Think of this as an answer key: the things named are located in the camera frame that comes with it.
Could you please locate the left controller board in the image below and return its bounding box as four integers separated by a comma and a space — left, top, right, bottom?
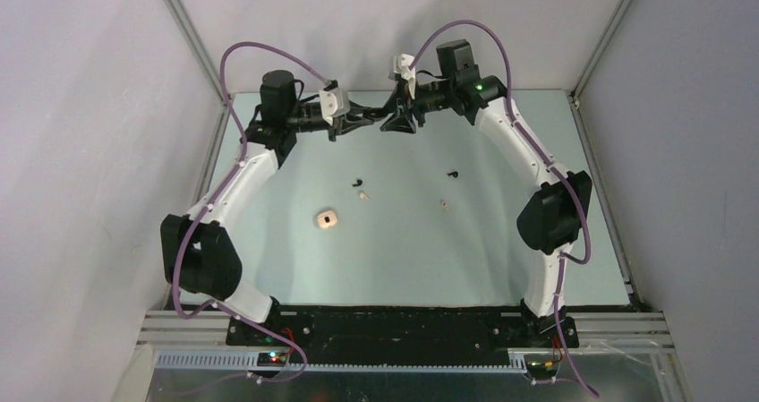
256, 351, 289, 368

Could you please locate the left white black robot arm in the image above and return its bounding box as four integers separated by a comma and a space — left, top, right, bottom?
160, 70, 388, 346

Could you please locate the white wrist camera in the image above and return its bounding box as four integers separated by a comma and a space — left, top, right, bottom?
319, 80, 350, 126
389, 54, 417, 99

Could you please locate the grey slotted cable duct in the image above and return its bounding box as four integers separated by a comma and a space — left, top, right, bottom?
155, 350, 527, 374

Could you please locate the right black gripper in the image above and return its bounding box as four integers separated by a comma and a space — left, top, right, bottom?
379, 77, 455, 135

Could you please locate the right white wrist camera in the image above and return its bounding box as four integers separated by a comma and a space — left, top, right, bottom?
389, 54, 417, 99

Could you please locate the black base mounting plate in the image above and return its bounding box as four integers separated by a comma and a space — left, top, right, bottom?
226, 305, 579, 365

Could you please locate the right corner aluminium post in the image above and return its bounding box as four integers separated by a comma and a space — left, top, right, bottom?
569, 0, 636, 106

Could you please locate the controller board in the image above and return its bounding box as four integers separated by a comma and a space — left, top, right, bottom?
525, 361, 562, 380
256, 351, 289, 368

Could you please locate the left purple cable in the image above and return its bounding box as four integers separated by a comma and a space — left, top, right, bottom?
170, 41, 308, 384

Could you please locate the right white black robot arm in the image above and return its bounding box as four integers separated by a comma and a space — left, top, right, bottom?
380, 39, 593, 346

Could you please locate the beige earbud charging case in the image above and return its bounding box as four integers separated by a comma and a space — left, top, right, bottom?
315, 210, 338, 229

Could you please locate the corner aluminium post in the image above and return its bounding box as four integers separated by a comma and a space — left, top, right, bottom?
569, 0, 636, 106
163, 0, 225, 102

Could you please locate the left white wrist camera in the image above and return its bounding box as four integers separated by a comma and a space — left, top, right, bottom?
319, 80, 350, 126

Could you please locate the right controller board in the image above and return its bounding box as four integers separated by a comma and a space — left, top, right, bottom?
525, 361, 562, 380

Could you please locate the left corner aluminium post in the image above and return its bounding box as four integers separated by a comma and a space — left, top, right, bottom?
163, 0, 225, 102

